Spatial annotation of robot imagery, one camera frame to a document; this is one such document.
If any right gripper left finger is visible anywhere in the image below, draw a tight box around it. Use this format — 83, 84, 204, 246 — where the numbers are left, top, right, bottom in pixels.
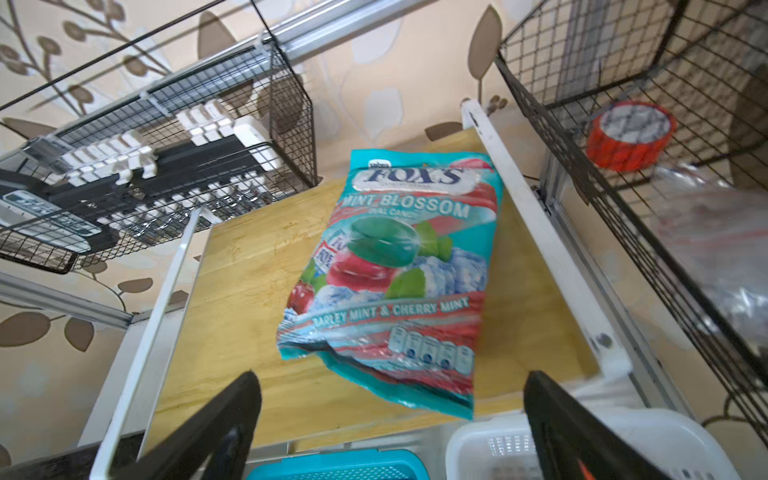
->
117, 371, 262, 479

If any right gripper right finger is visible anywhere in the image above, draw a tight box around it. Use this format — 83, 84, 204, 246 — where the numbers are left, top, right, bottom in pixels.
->
523, 371, 668, 479

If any pink teal snack bag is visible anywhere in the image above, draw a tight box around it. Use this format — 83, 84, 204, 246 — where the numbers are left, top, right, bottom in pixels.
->
276, 149, 503, 419

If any white plastic basket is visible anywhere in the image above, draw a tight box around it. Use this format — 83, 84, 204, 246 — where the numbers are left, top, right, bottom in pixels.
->
446, 399, 738, 479

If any white wooden shelf rack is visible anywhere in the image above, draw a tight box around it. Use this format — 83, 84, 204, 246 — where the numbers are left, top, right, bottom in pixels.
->
93, 100, 632, 479

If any teal plastic basket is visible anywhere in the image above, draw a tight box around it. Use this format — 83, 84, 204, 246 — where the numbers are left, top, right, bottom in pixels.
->
247, 449, 430, 480

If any plastic bottle red cap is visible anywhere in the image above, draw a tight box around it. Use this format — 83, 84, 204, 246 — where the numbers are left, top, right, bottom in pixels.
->
587, 101, 767, 353

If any black tool in basket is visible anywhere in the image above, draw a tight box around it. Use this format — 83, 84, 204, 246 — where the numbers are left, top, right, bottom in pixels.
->
1, 99, 283, 255

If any black wire basket centre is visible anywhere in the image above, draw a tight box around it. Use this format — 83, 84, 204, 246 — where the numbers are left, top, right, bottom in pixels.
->
0, 0, 319, 276

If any black wire basket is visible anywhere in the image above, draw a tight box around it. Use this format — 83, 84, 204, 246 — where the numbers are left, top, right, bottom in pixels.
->
0, 0, 319, 276
495, 1, 767, 439

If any black wire basket right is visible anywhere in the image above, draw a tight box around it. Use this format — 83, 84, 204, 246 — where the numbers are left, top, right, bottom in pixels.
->
495, 1, 767, 439

